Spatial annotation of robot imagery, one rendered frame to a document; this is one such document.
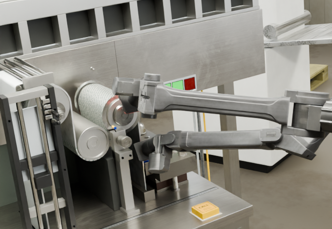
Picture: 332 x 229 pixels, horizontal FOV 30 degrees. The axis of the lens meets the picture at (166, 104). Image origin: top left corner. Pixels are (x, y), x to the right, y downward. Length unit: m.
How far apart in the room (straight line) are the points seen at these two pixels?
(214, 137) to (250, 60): 0.94
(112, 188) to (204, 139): 0.42
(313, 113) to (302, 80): 3.35
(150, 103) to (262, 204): 2.80
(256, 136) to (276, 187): 2.50
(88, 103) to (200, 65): 0.63
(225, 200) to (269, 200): 1.97
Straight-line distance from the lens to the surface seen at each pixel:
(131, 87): 1.91
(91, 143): 2.13
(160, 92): 1.41
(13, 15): 2.30
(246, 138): 1.90
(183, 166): 2.29
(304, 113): 1.39
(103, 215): 2.24
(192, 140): 1.99
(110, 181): 2.20
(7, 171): 2.42
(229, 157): 3.10
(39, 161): 1.95
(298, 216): 4.00
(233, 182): 3.17
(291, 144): 1.82
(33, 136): 1.94
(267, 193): 4.30
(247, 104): 1.39
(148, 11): 2.60
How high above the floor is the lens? 1.92
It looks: 18 degrees down
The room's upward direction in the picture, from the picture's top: 6 degrees counter-clockwise
